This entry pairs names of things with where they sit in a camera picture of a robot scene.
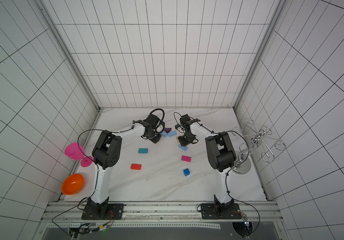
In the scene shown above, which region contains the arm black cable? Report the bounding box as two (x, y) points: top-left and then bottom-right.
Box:
(51, 128), (135, 235)
(224, 130), (261, 233)

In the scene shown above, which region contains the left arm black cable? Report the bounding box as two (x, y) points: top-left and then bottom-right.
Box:
(51, 128), (135, 235)

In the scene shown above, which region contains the dark blue cube block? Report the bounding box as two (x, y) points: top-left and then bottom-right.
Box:
(183, 169), (191, 177)

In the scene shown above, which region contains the orange plastic bowl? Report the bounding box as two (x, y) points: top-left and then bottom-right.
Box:
(61, 174), (85, 196)

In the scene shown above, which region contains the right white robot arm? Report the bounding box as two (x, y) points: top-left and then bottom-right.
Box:
(176, 115), (242, 220)

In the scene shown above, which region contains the light blue block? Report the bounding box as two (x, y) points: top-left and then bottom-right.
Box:
(161, 131), (168, 137)
(178, 145), (188, 152)
(168, 131), (177, 137)

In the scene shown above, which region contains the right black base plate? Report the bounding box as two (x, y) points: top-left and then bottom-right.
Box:
(199, 203), (242, 220)

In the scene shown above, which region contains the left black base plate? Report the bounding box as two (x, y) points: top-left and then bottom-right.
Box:
(81, 204), (124, 221)

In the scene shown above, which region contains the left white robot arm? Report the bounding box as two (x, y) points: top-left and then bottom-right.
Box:
(82, 113), (165, 220)

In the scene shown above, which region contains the pink plastic goblet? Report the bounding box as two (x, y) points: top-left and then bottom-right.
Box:
(64, 143), (93, 168)

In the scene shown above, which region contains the red block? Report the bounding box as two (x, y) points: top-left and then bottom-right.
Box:
(130, 164), (142, 171)

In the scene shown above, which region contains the aluminium mounting rail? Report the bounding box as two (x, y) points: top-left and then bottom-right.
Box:
(41, 201), (283, 226)

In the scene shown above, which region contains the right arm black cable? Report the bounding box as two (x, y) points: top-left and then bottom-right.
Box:
(224, 130), (261, 233)

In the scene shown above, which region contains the magenta block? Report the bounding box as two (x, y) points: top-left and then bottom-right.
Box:
(181, 156), (192, 163)

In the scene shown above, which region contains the teal block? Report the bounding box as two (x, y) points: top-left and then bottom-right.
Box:
(138, 148), (149, 154)

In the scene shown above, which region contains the chrome wire cup rack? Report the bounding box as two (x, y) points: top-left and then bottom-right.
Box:
(232, 118), (286, 175)

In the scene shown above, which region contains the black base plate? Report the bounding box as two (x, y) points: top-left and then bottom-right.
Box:
(199, 203), (242, 220)
(81, 204), (124, 221)

